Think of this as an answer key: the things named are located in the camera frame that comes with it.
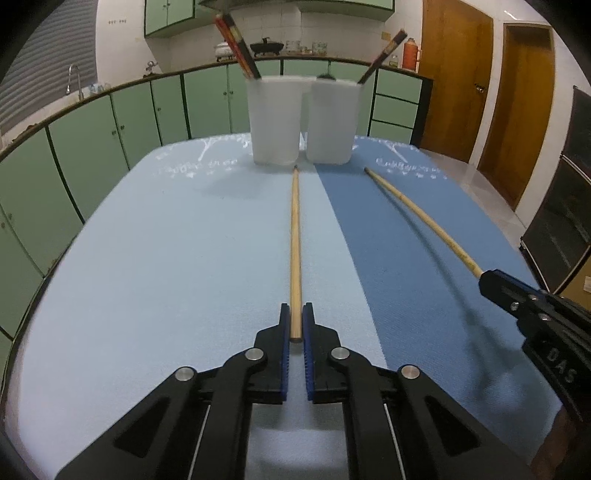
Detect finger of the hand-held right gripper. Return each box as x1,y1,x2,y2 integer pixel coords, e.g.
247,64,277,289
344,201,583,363
478,270,552,324

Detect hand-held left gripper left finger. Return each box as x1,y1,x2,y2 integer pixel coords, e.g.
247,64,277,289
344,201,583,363
55,302,293,480

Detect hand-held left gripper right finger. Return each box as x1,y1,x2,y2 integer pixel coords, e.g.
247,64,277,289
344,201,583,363
301,301,539,480

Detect plain bamboo chopstick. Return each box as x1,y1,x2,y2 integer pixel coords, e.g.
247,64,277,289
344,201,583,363
290,164,304,343
364,167,485,280

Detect white plastic container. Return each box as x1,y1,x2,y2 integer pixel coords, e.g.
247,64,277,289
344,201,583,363
306,78,363,165
246,76,311,167

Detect brown cardboard box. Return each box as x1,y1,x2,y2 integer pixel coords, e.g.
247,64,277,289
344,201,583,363
558,274,591,303

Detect dark blue table mat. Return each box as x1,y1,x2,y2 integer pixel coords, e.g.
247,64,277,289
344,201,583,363
314,135,564,462

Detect dark glass-front cabinet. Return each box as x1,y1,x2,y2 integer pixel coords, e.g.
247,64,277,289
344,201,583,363
519,85,591,294

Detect light blue table mat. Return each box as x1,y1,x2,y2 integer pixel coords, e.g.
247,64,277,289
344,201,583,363
4,134,393,480

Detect wooden door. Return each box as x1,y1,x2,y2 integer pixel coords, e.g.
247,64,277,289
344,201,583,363
418,0,495,162
478,23,557,210

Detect red thermos flask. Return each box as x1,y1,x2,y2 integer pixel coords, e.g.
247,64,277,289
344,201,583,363
404,38,422,73

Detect green base cabinets with counter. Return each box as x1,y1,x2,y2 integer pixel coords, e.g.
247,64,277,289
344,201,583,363
0,56,435,356

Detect black cooking pot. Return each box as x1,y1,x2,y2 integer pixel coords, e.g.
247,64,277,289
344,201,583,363
250,38,285,57

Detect chrome sink faucet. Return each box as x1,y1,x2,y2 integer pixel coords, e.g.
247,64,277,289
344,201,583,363
67,64,85,100

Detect grey window blinds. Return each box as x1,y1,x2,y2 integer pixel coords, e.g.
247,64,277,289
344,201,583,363
0,0,99,136

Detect green wall cabinets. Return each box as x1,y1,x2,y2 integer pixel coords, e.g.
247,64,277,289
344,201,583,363
144,0,397,38

